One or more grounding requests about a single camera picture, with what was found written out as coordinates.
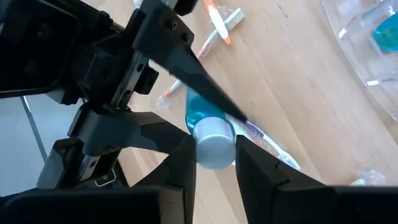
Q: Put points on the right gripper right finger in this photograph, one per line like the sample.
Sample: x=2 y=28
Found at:
x=280 y=199

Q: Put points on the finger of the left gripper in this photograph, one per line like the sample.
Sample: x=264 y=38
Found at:
x=115 y=130
x=174 y=46

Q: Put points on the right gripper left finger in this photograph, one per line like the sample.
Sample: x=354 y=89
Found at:
x=155 y=199

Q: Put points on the purple white toothbrush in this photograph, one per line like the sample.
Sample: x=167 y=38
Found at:
x=280 y=152

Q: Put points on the orange white toothbrush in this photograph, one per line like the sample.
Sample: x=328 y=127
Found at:
x=235 y=18

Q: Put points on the teal mouthwash bottle white cap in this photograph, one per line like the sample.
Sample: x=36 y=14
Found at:
x=388 y=35
x=214 y=146

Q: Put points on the clear acrylic organizer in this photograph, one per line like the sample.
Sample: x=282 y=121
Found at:
x=357 y=46

